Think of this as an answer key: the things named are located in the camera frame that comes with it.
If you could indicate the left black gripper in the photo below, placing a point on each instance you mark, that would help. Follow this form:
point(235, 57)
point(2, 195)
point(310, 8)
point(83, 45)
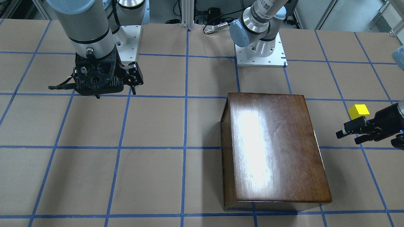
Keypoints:
point(387, 120)

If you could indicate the yellow block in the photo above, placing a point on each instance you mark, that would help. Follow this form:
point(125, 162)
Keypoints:
point(358, 110)

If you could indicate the silver cylindrical connector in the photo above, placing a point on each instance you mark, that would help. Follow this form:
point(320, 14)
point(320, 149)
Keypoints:
point(216, 28)

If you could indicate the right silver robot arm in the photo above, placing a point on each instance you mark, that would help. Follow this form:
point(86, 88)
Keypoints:
point(104, 52)

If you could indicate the black power adapter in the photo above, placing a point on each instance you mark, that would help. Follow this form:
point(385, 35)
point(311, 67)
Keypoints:
point(212, 13)

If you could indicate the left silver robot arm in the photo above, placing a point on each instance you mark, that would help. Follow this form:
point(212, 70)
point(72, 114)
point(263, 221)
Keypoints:
point(257, 24)

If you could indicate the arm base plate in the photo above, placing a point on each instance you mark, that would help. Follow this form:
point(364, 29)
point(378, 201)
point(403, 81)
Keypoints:
point(262, 54)
point(127, 40)

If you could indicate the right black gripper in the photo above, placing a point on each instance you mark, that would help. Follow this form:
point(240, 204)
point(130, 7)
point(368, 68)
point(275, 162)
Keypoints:
point(135, 74)

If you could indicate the dark wooden drawer cabinet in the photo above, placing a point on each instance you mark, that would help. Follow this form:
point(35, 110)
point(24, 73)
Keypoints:
point(270, 154)

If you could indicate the aluminium frame post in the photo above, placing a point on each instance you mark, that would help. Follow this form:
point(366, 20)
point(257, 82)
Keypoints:
point(187, 14)

